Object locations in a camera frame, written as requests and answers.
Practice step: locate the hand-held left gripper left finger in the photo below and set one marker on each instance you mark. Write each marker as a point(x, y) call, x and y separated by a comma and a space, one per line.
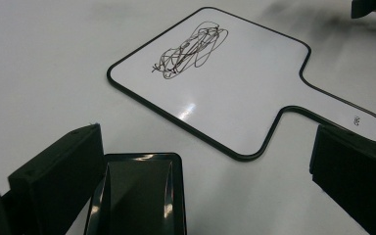
point(55, 176)

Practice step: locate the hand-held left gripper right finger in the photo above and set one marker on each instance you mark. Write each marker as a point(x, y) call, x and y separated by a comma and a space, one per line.
point(355, 173)

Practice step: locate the black whiteboard eraser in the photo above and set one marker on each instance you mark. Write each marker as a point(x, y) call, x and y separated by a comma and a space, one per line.
point(137, 196)

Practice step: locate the white paddle whiteboard black rim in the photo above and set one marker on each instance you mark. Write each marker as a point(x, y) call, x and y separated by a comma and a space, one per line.
point(235, 88)

